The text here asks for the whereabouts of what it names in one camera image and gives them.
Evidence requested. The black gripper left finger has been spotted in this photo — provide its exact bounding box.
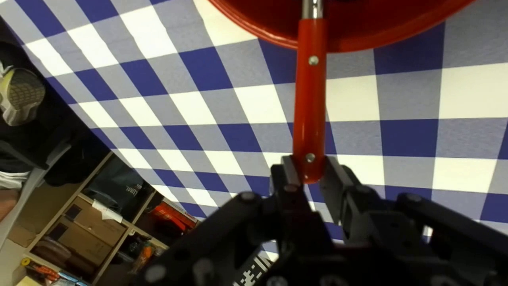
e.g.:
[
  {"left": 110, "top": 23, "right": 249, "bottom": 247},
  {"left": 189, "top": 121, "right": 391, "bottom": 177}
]
[{"left": 138, "top": 156, "right": 335, "bottom": 277}]

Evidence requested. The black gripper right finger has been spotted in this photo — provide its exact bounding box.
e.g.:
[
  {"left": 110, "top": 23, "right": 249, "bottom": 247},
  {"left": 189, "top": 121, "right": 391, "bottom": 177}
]
[{"left": 319, "top": 156, "right": 508, "bottom": 268}]

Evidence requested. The red handled metal spoon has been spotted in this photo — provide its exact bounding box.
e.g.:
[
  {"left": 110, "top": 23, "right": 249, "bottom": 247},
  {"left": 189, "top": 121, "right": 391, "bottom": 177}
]
[{"left": 291, "top": 0, "right": 330, "bottom": 187}]

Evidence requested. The orange red bowl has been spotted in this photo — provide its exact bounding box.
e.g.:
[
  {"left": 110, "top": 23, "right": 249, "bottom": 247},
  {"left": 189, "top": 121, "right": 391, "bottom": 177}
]
[{"left": 208, "top": 0, "right": 476, "bottom": 55}]

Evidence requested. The blue white checkered tablecloth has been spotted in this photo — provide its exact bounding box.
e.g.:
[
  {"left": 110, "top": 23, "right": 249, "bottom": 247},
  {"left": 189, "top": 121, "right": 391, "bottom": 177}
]
[{"left": 0, "top": 0, "right": 508, "bottom": 256}]

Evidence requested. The wooden storage shelf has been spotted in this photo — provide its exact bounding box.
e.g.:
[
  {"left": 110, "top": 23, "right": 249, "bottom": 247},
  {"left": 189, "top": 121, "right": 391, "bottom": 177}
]
[{"left": 6, "top": 152, "right": 199, "bottom": 286}]

